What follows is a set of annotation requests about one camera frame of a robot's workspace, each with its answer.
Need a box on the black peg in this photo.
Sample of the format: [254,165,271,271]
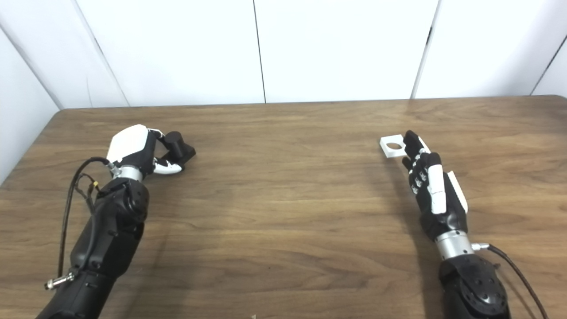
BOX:
[160,131,196,171]

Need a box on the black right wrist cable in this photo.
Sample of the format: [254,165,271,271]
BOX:
[471,242,549,319]

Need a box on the thin wire with yellow connector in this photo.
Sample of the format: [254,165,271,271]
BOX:
[74,174,101,213]

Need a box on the black and white left hand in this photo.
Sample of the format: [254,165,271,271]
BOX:
[106,124,183,180]

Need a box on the white square piece with hole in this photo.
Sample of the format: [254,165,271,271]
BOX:
[380,133,407,159]

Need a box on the black and white right hand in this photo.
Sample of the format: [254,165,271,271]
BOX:
[402,130,469,242]

